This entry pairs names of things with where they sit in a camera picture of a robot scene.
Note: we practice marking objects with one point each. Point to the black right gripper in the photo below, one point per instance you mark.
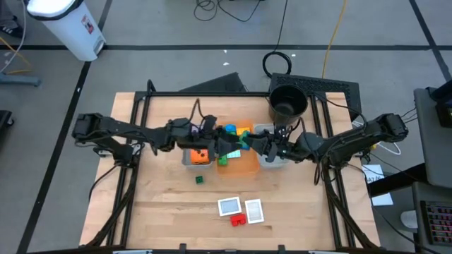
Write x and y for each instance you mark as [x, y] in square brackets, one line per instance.
[282, 139]

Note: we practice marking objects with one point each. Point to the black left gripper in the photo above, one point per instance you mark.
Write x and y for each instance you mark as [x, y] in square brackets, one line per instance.
[196, 137]

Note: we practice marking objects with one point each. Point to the blue toy block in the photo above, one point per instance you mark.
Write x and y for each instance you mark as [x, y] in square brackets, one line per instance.
[246, 147]
[230, 128]

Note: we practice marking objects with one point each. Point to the grey plastic bin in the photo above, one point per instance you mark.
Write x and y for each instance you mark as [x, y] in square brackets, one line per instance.
[259, 127]
[187, 163]

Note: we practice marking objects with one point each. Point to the orange translucent plastic bin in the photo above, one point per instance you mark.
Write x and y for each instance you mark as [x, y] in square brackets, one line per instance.
[243, 166]

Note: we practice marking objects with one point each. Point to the orange foam die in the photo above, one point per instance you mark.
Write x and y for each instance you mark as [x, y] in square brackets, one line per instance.
[200, 157]

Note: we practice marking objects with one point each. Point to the red toy block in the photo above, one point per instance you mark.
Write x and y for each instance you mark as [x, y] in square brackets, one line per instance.
[238, 220]

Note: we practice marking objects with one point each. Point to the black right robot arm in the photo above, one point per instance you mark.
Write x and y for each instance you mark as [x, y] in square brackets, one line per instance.
[353, 141]

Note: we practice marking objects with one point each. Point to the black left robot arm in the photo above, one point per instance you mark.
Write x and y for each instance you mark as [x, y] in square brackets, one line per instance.
[116, 128]

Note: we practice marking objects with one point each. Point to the small dark green block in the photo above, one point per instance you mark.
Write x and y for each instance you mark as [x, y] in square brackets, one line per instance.
[199, 180]

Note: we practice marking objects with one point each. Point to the black bucket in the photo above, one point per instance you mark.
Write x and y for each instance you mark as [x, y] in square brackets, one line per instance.
[287, 104]

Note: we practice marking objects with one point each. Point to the black perforated case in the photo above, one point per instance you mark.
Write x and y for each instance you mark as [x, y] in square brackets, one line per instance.
[335, 86]

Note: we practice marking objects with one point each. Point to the white paper sheet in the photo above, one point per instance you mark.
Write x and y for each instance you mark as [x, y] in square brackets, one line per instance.
[372, 171]
[383, 200]

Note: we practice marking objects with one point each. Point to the black desk leg bar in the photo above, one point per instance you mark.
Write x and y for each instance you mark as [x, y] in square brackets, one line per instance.
[395, 181]

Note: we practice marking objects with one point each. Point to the grey desk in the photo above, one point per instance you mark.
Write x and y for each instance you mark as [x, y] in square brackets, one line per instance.
[434, 155]
[418, 192]

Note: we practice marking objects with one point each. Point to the white computer mouse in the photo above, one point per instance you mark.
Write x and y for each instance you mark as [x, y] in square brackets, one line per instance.
[409, 219]

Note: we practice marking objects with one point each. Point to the black desk equipment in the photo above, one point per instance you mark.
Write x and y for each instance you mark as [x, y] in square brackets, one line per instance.
[445, 109]

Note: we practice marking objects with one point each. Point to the backlit keyboard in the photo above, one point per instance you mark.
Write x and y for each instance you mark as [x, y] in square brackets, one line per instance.
[438, 222]

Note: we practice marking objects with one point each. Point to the white trash bin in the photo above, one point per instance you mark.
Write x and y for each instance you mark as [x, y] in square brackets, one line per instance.
[70, 31]

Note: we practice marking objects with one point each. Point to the grey stand foot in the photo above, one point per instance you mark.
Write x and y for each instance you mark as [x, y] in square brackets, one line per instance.
[21, 79]

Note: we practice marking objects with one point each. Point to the black floor equipment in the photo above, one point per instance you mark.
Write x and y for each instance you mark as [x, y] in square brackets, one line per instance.
[4, 121]

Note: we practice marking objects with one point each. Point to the person's shoe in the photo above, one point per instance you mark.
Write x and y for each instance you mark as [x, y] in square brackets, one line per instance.
[10, 30]

